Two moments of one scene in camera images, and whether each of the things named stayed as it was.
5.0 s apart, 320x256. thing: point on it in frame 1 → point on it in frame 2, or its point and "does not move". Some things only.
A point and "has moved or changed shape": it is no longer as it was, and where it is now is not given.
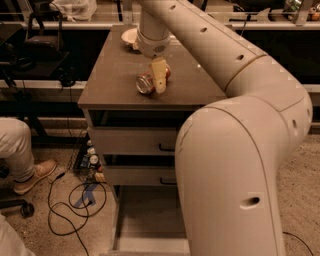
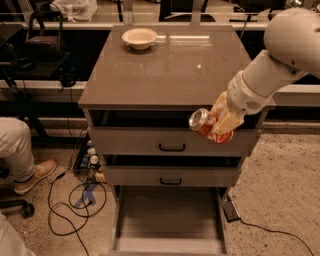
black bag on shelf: [44, 36] does not move
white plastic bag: [75, 10] does not move
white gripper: [154, 47] → [242, 97]
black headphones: [68, 75] does not move
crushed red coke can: [145, 83] has moved or changed shape
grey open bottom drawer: [148, 220] does not move
